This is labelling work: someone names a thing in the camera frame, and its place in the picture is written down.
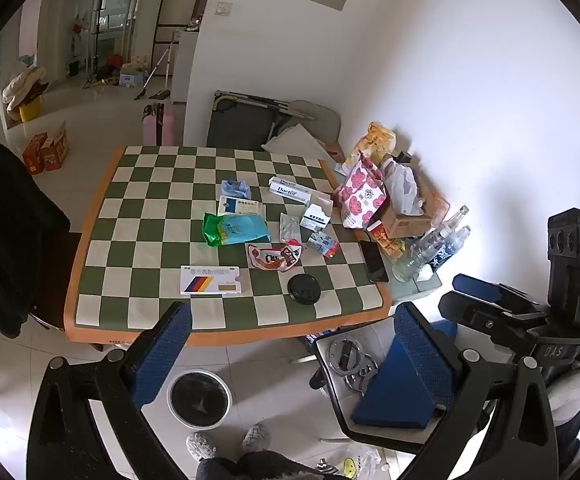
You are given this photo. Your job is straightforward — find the white and blue medicine box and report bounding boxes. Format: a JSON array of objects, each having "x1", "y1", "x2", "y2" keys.
[{"x1": 217, "y1": 196, "x2": 267, "y2": 218}]

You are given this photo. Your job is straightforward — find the dark grey folded cot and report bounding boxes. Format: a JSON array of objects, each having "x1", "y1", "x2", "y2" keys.
[{"x1": 206, "y1": 90, "x2": 291, "y2": 151}]

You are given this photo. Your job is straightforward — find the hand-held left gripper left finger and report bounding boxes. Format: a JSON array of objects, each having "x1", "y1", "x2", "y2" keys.
[{"x1": 27, "y1": 301, "x2": 205, "y2": 480}]

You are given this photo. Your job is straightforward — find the red snack wrapper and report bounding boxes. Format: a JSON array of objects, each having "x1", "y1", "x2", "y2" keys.
[{"x1": 246, "y1": 240, "x2": 305, "y2": 273}]

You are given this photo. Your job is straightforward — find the plastic bottle with blue label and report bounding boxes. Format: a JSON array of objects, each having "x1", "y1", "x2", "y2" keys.
[{"x1": 420, "y1": 225, "x2": 472, "y2": 273}]

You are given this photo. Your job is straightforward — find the pink suitcase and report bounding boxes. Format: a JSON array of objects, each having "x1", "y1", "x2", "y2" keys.
[{"x1": 142, "y1": 102, "x2": 177, "y2": 147}]

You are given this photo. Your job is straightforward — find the pink floral paper bag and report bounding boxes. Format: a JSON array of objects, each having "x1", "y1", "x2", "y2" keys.
[{"x1": 335, "y1": 152, "x2": 389, "y2": 231}]

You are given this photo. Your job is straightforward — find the beige chair back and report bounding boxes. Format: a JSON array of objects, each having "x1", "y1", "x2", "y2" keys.
[{"x1": 287, "y1": 100, "x2": 343, "y2": 148}]

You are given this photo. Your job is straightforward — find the black metal frame chair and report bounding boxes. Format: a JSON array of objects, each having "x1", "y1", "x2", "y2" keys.
[{"x1": 310, "y1": 322, "x2": 493, "y2": 456}]

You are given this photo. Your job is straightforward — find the white toothpaste box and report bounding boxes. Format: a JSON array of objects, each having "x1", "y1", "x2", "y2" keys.
[{"x1": 268, "y1": 176, "x2": 315, "y2": 205}]

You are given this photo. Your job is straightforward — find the white cabinet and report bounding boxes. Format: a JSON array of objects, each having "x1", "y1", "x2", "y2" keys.
[{"x1": 171, "y1": 27, "x2": 201, "y2": 106}]

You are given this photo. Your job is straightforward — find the orange cardboard box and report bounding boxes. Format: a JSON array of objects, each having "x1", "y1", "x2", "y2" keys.
[
  {"x1": 40, "y1": 120, "x2": 70, "y2": 173},
  {"x1": 22, "y1": 132, "x2": 48, "y2": 176}
]

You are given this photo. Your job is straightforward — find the silver blister pack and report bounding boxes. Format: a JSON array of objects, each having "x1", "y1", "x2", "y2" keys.
[{"x1": 279, "y1": 212, "x2": 303, "y2": 243}]

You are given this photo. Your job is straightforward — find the person's legs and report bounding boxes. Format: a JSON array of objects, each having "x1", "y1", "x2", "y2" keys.
[{"x1": 195, "y1": 450, "x2": 343, "y2": 480}]

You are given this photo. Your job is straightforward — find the small white box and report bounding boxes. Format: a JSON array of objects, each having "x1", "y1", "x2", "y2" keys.
[{"x1": 300, "y1": 195, "x2": 335, "y2": 226}]

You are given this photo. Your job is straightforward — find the grey fluffy slipper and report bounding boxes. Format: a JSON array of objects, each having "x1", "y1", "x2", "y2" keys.
[
  {"x1": 241, "y1": 423, "x2": 273, "y2": 453},
  {"x1": 186, "y1": 431, "x2": 218, "y2": 462}
]

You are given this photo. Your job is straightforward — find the dark wooden coat rack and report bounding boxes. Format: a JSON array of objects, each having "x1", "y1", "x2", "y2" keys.
[{"x1": 87, "y1": 0, "x2": 115, "y2": 86}]

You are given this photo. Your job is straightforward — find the blue tissue packet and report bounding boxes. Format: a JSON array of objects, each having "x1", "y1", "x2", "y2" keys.
[{"x1": 220, "y1": 179, "x2": 251, "y2": 200}]

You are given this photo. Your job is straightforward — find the silver metal ring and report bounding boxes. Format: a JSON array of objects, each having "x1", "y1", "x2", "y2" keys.
[
  {"x1": 345, "y1": 357, "x2": 378, "y2": 393},
  {"x1": 327, "y1": 337, "x2": 363, "y2": 373}
]

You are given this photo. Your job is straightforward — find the pile of beige bedding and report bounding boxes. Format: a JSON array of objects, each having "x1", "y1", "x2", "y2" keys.
[{"x1": 2, "y1": 65, "x2": 48, "y2": 111}]

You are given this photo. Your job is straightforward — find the black smartphone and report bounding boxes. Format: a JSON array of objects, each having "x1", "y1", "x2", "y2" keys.
[{"x1": 359, "y1": 240, "x2": 389, "y2": 283}]

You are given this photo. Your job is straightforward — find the white round trash bin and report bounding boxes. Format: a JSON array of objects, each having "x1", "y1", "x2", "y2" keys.
[{"x1": 167, "y1": 369, "x2": 233, "y2": 430}]

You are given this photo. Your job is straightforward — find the yellow snack bag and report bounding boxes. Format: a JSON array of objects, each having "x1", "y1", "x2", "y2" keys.
[{"x1": 352, "y1": 122, "x2": 397, "y2": 166}]

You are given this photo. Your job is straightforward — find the blue foam wedge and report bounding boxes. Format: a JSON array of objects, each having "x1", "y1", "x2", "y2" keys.
[{"x1": 352, "y1": 320, "x2": 458, "y2": 430}]

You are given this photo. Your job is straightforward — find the green checkered tablecloth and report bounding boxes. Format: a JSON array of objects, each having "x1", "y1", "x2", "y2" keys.
[{"x1": 64, "y1": 145, "x2": 393, "y2": 347}]

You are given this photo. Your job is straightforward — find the black round lid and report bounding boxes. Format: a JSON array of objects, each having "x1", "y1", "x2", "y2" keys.
[{"x1": 287, "y1": 274, "x2": 321, "y2": 306}]

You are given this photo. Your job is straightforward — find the orange snack packet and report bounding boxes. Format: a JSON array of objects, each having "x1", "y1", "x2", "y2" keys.
[{"x1": 367, "y1": 220, "x2": 405, "y2": 261}]

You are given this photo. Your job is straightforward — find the brown cardboard box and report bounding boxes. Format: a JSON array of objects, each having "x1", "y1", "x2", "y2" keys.
[{"x1": 380, "y1": 180, "x2": 451, "y2": 240}]

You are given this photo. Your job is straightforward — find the white box with coloured stripes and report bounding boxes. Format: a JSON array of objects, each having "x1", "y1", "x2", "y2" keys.
[{"x1": 180, "y1": 265, "x2": 243, "y2": 297}]

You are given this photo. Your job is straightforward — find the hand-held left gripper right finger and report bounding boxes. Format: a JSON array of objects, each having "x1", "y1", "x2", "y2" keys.
[{"x1": 392, "y1": 301, "x2": 566, "y2": 480}]

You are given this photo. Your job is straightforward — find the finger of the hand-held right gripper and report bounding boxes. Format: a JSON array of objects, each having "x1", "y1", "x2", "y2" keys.
[
  {"x1": 452, "y1": 273, "x2": 551, "y2": 311},
  {"x1": 437, "y1": 290, "x2": 551, "y2": 348}
]

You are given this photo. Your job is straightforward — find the small blue snack packet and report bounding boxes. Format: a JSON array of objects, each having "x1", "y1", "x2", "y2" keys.
[{"x1": 307, "y1": 230, "x2": 341, "y2": 259}]

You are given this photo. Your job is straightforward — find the long-handled broom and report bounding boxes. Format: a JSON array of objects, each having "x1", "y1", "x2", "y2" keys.
[{"x1": 134, "y1": 42, "x2": 173, "y2": 101}]

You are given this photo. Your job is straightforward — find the white plastic bag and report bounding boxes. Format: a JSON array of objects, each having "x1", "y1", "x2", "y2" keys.
[{"x1": 381, "y1": 157, "x2": 425, "y2": 216}]

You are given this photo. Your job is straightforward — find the green wet wipe packet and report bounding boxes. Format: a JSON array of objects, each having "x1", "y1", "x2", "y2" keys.
[{"x1": 202, "y1": 212, "x2": 271, "y2": 247}]

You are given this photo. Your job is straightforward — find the yellow smiley plastic bag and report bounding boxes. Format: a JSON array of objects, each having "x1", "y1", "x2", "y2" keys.
[{"x1": 337, "y1": 447, "x2": 385, "y2": 480}]

